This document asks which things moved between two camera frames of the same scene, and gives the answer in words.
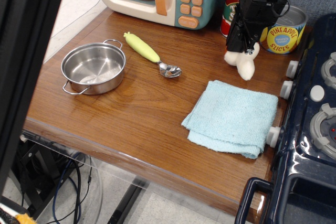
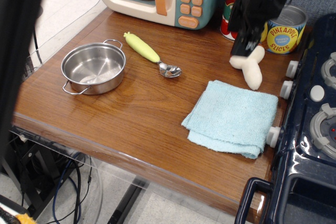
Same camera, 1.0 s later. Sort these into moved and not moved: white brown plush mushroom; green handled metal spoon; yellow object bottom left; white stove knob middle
Moved: white brown plush mushroom
Not moved: white stove knob middle; yellow object bottom left; green handled metal spoon
